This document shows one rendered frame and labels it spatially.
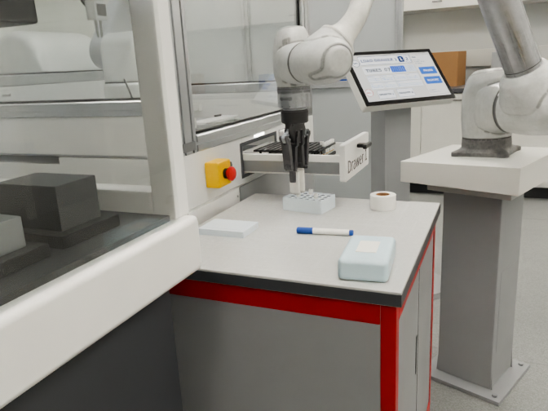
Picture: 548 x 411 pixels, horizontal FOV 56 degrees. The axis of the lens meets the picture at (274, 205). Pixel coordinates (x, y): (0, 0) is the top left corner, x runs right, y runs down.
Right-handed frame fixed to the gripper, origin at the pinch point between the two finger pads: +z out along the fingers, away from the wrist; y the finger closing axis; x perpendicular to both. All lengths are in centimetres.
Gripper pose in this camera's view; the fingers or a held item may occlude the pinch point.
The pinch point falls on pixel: (297, 181)
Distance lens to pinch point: 146.2
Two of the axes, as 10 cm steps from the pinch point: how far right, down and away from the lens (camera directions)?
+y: -5.5, 2.4, -8.0
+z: 0.5, 9.6, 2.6
